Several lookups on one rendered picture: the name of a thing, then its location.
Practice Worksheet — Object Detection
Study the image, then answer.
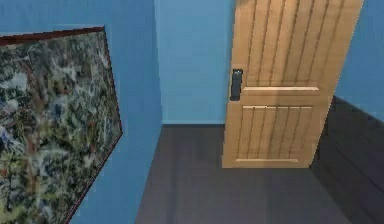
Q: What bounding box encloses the black door handle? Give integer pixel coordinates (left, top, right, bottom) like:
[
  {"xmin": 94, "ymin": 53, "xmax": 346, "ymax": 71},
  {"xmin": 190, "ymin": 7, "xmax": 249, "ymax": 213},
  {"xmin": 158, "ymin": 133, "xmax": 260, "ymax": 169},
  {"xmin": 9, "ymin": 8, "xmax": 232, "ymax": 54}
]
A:
[{"xmin": 229, "ymin": 68, "xmax": 244, "ymax": 102}]

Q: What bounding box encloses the framed abstract wall picture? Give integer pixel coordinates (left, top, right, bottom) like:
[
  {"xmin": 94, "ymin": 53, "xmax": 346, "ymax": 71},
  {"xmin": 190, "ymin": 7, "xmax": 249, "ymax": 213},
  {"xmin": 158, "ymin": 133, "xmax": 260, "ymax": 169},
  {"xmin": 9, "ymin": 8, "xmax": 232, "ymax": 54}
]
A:
[{"xmin": 0, "ymin": 25, "xmax": 124, "ymax": 224}]

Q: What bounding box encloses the light wooden room door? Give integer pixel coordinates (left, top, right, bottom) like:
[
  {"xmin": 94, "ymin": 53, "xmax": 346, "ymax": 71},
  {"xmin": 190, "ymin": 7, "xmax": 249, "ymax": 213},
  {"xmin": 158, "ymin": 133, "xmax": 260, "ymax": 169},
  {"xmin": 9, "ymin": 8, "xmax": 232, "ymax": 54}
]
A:
[{"xmin": 221, "ymin": 0, "xmax": 366, "ymax": 169}]

